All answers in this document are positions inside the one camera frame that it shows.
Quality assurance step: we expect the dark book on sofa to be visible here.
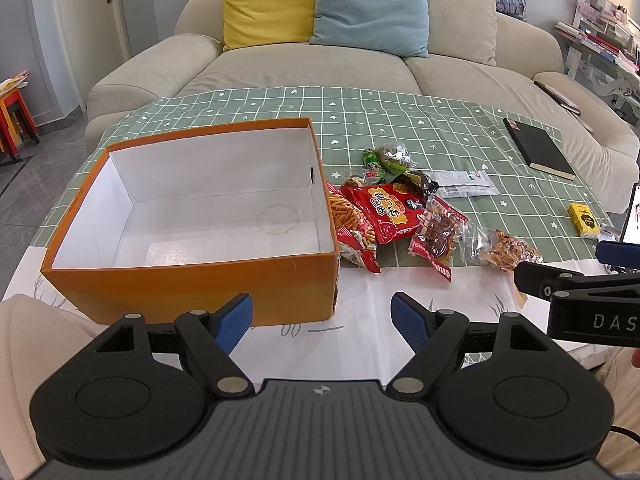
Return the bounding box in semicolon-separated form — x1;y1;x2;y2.
534;80;582;116

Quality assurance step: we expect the beige cushion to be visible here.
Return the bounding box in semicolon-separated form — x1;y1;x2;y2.
427;0;498;66

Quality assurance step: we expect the black green snack bag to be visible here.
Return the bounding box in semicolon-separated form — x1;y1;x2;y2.
392;169;439;200

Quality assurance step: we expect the white magazine rack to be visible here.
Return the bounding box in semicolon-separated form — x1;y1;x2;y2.
554;0;639;127

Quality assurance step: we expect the beige sofa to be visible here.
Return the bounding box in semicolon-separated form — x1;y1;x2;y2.
85;0;639;214

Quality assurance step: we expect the green checked tablecloth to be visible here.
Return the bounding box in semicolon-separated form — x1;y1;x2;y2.
32;87;608;263

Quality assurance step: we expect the silver white sachet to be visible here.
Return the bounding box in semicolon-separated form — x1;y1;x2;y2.
428;170;500;200

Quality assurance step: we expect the black notebook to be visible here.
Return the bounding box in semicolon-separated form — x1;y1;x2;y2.
503;118;576;181

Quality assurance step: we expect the white door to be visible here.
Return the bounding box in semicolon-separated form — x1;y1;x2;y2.
53;0;131;106

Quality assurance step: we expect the yellow tissue pack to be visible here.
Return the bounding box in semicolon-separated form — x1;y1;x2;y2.
567;203;600;240

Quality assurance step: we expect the clear cake snack pack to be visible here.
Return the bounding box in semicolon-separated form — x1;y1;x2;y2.
375;142;414;174

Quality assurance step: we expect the phone on white stand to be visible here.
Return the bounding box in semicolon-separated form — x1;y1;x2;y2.
598;183;640;245

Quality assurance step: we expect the clear nut snack bag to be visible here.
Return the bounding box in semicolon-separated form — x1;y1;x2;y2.
460;226;542;272

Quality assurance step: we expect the red orange stool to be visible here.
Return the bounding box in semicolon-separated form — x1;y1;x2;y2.
0;86;40;162

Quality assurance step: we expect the red fries snack bag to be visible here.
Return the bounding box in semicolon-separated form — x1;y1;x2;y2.
326;182;381;273

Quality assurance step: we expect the green candy wrapper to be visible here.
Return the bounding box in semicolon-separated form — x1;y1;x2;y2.
362;148;385;179

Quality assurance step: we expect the small chocolate snack pack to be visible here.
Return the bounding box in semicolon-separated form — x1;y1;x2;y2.
343;171;384;188

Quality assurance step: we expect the dried meat snack pack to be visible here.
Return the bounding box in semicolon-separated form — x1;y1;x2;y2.
409;196;469;282

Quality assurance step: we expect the orange cardboard box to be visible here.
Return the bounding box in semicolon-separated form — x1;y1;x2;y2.
41;118;340;326

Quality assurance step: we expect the light blue cushion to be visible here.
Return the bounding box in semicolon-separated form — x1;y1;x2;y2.
310;0;430;58

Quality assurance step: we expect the yellow cushion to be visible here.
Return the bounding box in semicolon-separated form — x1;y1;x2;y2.
222;0;316;50

